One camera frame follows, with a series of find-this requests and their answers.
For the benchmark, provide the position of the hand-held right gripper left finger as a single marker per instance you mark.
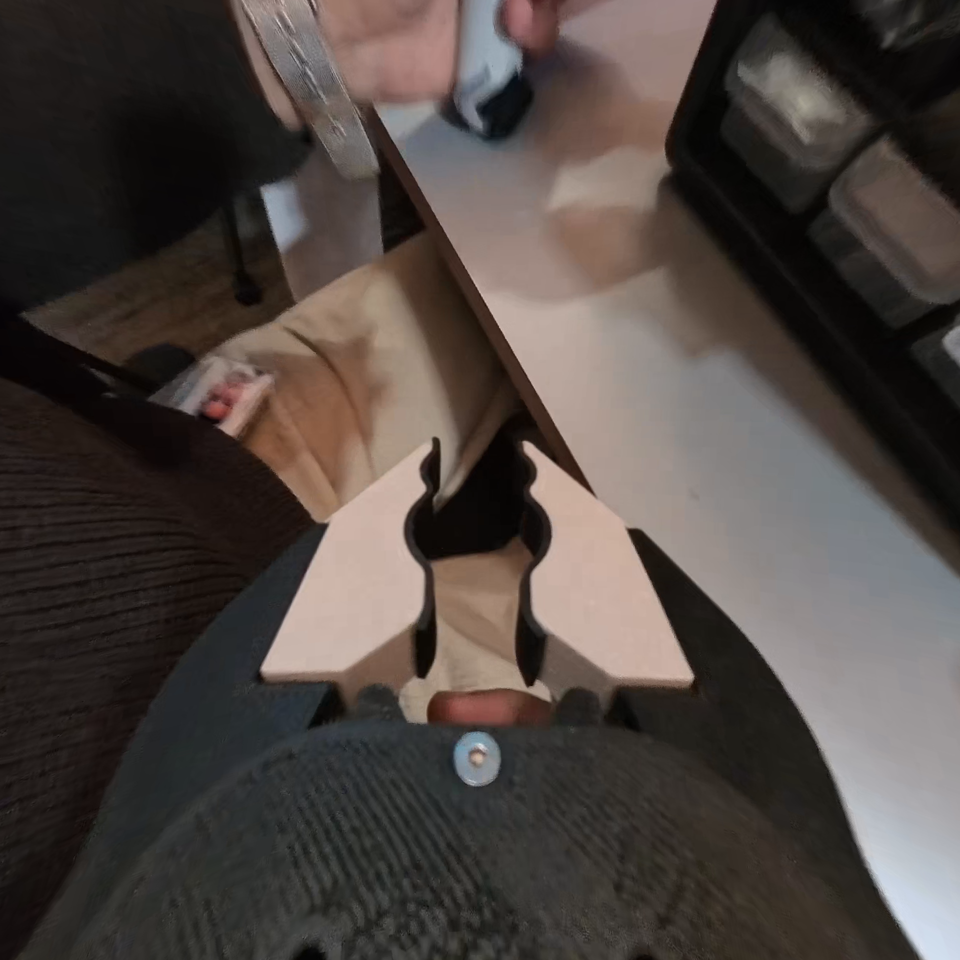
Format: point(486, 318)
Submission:
point(352, 600)

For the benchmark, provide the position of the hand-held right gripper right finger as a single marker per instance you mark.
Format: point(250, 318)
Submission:
point(607, 600)

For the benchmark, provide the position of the black drawer cabinet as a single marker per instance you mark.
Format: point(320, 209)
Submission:
point(694, 112)

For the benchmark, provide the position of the person's left forearm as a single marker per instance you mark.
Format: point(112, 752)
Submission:
point(112, 112)

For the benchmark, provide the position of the grey desk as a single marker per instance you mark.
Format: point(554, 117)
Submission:
point(712, 487)

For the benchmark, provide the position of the person's left hand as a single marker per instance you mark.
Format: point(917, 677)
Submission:
point(397, 45)

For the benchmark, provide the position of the silver wrist band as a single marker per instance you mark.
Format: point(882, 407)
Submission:
point(322, 97)

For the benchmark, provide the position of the dark brown sweater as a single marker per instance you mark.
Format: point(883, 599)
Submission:
point(112, 562)

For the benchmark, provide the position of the white red small box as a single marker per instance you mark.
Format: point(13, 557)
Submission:
point(217, 394)

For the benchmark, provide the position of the black chair leg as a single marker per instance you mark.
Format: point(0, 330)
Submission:
point(241, 255)

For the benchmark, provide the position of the set of clear cabinet drawers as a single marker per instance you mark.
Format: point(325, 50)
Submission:
point(885, 217)

